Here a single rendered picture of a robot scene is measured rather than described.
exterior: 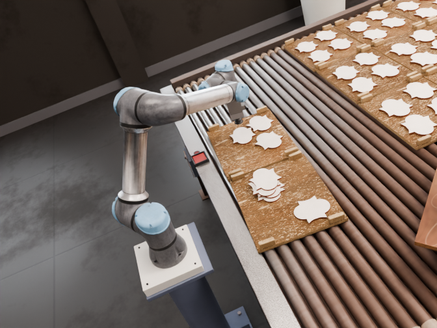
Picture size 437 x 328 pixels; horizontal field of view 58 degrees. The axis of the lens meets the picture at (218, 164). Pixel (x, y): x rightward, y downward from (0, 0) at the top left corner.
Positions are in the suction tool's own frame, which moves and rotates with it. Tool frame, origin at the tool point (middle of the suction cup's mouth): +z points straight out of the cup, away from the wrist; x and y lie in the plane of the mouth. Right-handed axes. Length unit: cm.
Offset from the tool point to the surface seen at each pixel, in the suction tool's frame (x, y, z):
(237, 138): 2.7, -2.1, 8.1
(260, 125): -9.9, 4.0, 8.1
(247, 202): 4.6, -44.3, 8.9
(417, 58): -98, 25, 8
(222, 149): 10.9, -5.9, 8.9
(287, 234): -7, -65, 9
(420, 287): -41, -95, 11
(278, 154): -13.4, -20.2, 8.9
